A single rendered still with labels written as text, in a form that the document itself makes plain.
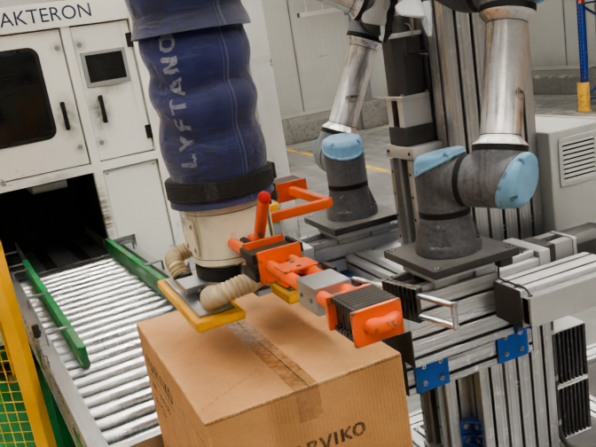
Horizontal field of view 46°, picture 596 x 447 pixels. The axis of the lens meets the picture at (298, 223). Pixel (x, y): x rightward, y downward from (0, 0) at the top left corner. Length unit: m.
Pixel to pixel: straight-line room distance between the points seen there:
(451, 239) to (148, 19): 0.78
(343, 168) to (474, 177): 0.57
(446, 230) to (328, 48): 10.23
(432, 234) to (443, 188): 0.11
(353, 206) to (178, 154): 0.74
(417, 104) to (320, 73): 9.86
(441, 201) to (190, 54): 0.62
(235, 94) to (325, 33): 10.37
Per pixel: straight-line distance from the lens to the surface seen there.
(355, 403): 1.38
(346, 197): 2.00
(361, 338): 0.93
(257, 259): 1.22
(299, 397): 1.32
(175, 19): 1.35
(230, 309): 1.38
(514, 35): 1.56
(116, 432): 2.20
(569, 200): 1.97
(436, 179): 1.55
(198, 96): 1.36
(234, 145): 1.37
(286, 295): 1.41
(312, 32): 11.63
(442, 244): 1.60
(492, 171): 1.49
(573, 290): 1.66
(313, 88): 11.60
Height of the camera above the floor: 1.55
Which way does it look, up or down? 14 degrees down
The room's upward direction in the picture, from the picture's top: 9 degrees counter-clockwise
